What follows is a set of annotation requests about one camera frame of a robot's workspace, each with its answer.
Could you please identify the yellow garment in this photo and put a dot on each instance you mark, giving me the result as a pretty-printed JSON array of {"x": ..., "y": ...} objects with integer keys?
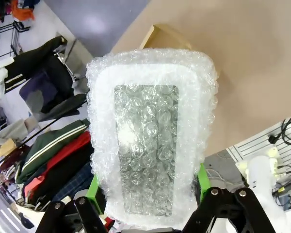
[{"x": 4, "y": 149}]

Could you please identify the red folded garment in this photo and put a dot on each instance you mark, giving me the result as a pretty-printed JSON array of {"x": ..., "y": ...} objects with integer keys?
[{"x": 63, "y": 160}]

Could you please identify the bubble-wrapped clock with label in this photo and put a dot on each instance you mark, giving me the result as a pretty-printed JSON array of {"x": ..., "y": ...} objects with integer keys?
[{"x": 148, "y": 121}]

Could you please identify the navy plaid garment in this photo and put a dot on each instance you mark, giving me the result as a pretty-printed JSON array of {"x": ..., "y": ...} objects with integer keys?
[{"x": 72, "y": 182}]

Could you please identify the open brown cardboard box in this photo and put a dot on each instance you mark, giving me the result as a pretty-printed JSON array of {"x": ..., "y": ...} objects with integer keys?
[{"x": 167, "y": 38}]

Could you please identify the orange cloth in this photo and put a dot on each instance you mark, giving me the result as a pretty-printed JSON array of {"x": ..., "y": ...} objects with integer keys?
[{"x": 24, "y": 9}]

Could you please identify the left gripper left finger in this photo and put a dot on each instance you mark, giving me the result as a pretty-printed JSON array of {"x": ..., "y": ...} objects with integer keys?
[{"x": 93, "y": 189}]

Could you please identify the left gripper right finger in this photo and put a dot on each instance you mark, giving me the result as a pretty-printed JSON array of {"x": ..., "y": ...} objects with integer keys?
[{"x": 203, "y": 184}]

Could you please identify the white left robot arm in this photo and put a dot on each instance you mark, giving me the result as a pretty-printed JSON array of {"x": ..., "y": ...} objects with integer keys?
[{"x": 262, "y": 194}]

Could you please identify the green jacket with white stripes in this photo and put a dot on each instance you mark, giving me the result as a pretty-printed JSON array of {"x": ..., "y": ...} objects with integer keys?
[{"x": 51, "y": 145}]

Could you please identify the purple cloth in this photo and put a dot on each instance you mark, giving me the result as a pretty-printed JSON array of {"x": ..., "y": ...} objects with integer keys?
[{"x": 38, "y": 85}]

